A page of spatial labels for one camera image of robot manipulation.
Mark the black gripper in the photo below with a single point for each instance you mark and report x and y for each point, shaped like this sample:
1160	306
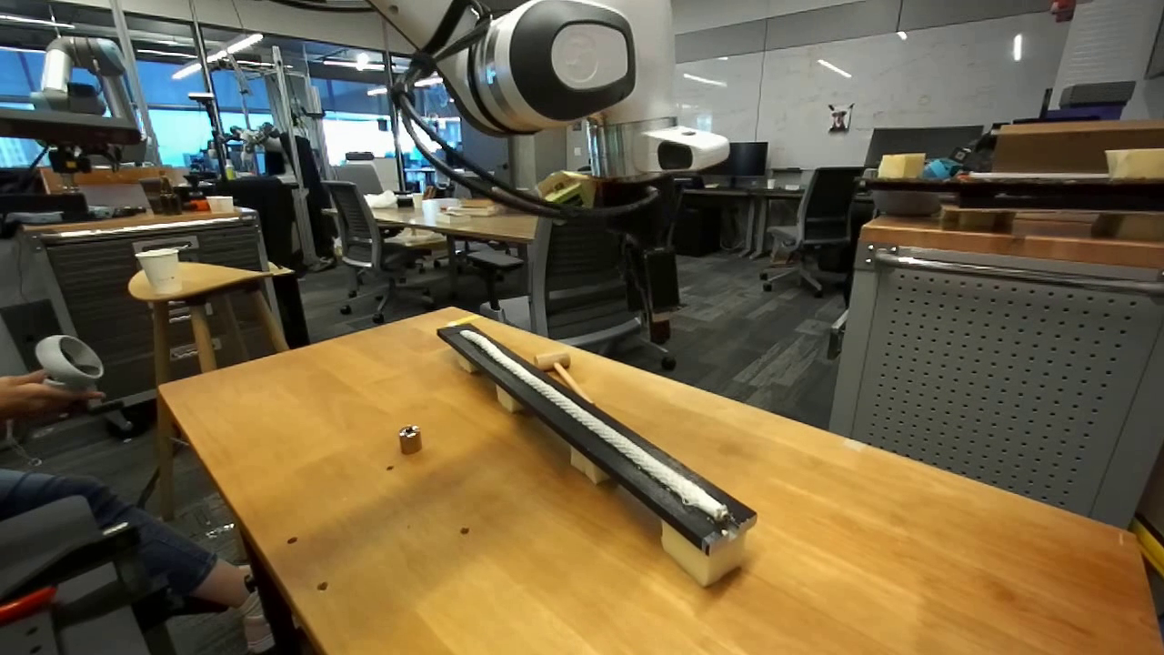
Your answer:
666	203

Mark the roll of tape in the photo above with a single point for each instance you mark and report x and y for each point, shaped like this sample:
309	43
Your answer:
68	359

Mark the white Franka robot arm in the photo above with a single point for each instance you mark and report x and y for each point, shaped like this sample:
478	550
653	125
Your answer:
547	58

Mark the person's bare hand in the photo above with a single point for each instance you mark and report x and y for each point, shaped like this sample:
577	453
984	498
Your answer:
37	398

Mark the gray mesh office chair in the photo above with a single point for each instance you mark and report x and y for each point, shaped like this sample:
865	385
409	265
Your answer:
586	273

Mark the small wooden mallet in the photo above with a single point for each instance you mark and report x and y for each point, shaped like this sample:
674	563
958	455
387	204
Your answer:
556	367

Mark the black office chair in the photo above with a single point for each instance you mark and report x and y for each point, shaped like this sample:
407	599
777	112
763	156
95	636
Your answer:
824	222

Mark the cream foam support block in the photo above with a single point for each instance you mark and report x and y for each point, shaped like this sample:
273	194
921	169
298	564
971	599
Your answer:
586	467
509	398
464	362
704	558

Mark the long black bar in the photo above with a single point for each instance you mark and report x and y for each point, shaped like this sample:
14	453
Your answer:
631	479

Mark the wooden office table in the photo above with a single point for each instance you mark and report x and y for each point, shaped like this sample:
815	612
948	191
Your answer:
473	222

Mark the small metal nut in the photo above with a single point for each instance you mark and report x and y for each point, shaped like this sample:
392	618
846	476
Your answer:
409	437

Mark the gray perforated metal cabinet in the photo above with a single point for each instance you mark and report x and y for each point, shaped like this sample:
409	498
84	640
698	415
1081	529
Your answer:
994	376

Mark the brown wooden box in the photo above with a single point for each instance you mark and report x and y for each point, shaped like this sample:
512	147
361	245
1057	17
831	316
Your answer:
1069	147

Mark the round wooden stool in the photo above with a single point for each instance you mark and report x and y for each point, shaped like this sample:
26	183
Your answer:
201	284

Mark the white paper cup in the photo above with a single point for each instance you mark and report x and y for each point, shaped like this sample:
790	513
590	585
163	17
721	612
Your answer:
159	270

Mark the gray desk cabinet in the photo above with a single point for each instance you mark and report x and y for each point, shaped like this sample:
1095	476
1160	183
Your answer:
95	304

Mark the person's leg dark trousers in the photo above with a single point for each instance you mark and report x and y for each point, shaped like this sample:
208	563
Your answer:
146	540

